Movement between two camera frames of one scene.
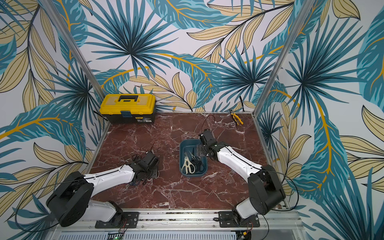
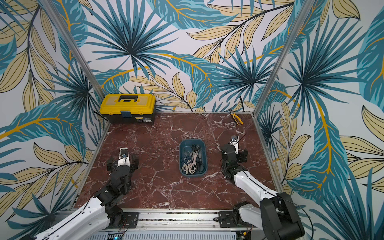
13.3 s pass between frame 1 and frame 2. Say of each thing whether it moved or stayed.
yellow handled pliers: stayed
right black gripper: moved
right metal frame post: stayed
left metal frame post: stayed
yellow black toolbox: stayed
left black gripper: moved
